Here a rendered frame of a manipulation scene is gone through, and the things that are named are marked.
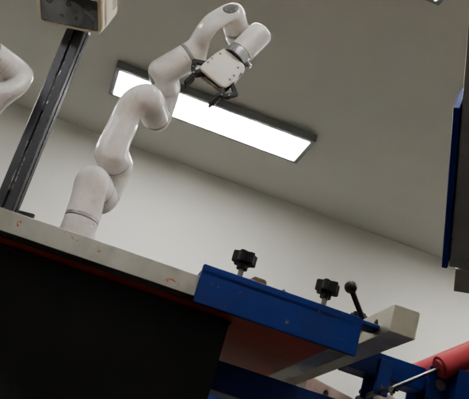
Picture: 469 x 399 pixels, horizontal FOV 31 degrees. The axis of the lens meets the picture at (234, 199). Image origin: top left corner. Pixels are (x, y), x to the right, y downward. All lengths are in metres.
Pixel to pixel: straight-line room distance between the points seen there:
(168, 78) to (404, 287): 4.05
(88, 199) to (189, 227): 3.57
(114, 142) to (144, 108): 0.13
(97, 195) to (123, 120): 0.24
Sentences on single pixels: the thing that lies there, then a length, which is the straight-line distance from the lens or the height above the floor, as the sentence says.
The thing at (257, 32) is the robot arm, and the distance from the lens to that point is 2.51.
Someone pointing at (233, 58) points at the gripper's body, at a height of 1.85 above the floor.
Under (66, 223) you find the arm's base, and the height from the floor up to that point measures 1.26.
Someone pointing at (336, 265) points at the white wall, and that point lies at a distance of 6.11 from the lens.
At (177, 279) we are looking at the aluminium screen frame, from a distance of 1.45.
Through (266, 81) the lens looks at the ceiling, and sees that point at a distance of 4.76.
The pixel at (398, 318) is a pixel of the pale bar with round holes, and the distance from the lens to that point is 1.51.
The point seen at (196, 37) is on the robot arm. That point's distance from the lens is 2.52.
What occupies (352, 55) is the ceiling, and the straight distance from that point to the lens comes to 4.37.
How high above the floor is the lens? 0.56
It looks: 23 degrees up
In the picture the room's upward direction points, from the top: 16 degrees clockwise
